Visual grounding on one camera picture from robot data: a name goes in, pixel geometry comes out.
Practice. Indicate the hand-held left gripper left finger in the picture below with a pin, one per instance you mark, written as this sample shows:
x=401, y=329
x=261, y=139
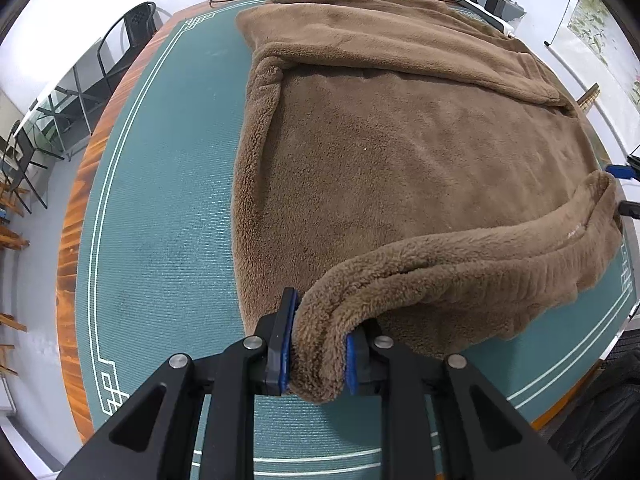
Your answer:
x=286, y=355

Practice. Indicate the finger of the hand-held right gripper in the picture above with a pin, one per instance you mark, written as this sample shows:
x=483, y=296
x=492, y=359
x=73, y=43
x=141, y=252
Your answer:
x=631, y=209
x=620, y=171

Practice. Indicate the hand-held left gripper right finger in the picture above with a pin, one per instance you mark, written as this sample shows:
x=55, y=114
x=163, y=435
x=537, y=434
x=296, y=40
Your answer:
x=351, y=365

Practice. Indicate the brown fleece garment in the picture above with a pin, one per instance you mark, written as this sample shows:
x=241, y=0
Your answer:
x=400, y=160

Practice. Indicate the wooden abacus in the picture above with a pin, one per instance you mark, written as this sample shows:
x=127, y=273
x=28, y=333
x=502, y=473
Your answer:
x=589, y=96

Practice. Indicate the hanging scroll painting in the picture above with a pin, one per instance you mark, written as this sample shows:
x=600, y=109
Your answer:
x=600, y=35

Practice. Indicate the green table mat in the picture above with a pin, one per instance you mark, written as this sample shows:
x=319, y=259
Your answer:
x=165, y=210

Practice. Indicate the dark cloth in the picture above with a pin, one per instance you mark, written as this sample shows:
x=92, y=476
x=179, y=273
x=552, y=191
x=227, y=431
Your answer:
x=600, y=420

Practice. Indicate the white power strip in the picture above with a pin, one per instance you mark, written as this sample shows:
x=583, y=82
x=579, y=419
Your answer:
x=480, y=10

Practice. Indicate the wooden chair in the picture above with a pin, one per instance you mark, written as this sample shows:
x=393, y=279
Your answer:
x=10, y=237

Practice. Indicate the white folding table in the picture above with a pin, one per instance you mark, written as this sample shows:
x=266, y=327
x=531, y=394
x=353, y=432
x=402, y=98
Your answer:
x=65, y=125

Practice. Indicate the black metal chair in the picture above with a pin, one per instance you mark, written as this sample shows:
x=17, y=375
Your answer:
x=25, y=155
x=140, y=20

